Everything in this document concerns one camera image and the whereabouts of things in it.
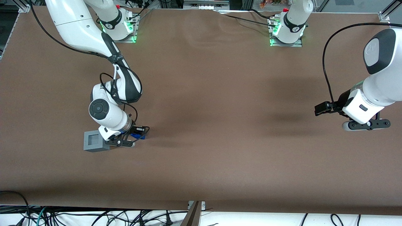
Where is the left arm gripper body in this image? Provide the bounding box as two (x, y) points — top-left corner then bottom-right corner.
(337, 89), (385, 125)

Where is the white power strip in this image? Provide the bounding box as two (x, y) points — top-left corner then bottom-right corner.
(183, 0), (230, 10)

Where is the brown table mat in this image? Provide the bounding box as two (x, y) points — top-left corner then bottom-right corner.
(0, 6), (402, 216)

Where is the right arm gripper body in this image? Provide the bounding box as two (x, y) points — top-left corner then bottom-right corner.
(98, 125), (137, 141)

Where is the black looped floor cable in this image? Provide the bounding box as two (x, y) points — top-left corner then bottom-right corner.
(0, 190), (31, 226)

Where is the teal floor cable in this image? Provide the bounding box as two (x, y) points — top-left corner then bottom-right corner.
(35, 207), (48, 226)

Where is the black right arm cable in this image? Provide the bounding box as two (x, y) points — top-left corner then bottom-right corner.
(26, 0), (143, 126)

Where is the aluminium profile post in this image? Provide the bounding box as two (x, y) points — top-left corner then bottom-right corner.
(180, 201), (202, 226)

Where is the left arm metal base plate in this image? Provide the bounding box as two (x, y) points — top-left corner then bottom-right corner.
(269, 17), (303, 47)

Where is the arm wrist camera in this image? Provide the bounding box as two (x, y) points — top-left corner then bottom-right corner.
(104, 137), (136, 148)
(342, 119), (391, 132)

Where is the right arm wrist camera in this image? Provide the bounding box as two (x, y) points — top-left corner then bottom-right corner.
(104, 137), (136, 148)

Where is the black cable across mat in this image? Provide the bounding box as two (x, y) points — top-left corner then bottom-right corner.
(214, 9), (278, 28)

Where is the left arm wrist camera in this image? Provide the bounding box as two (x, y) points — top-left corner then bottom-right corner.
(342, 119), (391, 132)

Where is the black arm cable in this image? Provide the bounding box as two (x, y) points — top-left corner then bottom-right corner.
(322, 23), (402, 105)
(26, 0), (143, 126)

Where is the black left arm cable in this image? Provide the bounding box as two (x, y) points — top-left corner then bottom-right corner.
(322, 23), (402, 105)

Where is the gray square base block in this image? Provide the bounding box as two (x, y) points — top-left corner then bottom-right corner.
(84, 130), (110, 153)

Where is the aluminium frame profile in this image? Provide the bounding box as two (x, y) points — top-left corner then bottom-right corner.
(378, 0), (402, 23)

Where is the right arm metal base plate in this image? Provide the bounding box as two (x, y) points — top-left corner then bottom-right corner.
(111, 9), (138, 43)

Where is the aluminium frame corner post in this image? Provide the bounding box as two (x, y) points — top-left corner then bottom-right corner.
(12, 0), (32, 13)

